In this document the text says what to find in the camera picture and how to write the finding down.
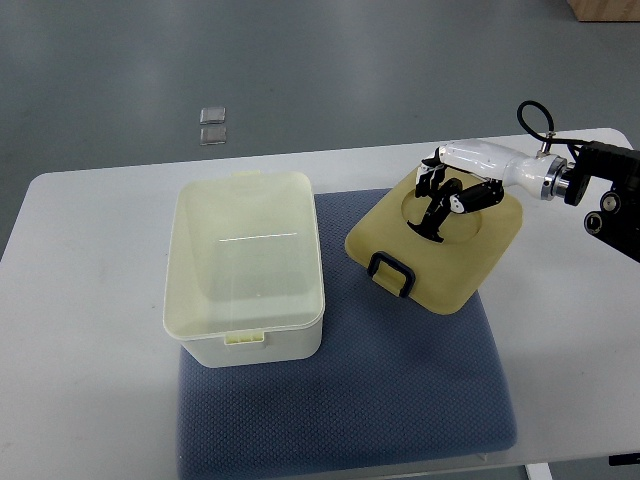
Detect upper metal floor plate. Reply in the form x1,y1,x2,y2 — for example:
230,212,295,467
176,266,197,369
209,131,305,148
199,106,226,125

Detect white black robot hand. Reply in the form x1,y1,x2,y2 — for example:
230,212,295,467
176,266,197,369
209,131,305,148
415,141,568,235

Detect blue grey cushion mat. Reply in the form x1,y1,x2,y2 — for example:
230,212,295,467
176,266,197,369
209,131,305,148
177,189,517,479

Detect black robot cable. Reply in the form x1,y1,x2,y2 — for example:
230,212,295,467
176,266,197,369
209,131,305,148
516,100,594,157

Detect yellow box lid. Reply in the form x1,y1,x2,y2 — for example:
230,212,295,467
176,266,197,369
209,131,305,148
345,171,523,315

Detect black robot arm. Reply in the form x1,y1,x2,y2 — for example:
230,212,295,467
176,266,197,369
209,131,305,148
410,140,639,261

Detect brown cardboard box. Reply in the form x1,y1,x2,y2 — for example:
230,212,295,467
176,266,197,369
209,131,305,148
567,0,639,22

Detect metal floor plate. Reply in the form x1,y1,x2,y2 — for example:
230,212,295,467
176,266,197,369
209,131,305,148
200,125,227,146
199,106,226,125

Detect white storage box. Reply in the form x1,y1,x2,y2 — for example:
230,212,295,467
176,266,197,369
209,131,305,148
163,172,325,368

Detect lower metal floor plate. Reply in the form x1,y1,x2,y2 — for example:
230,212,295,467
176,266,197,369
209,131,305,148
200,125,227,146

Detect white table leg bracket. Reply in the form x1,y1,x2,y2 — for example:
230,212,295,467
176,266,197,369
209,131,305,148
477,452,554,480

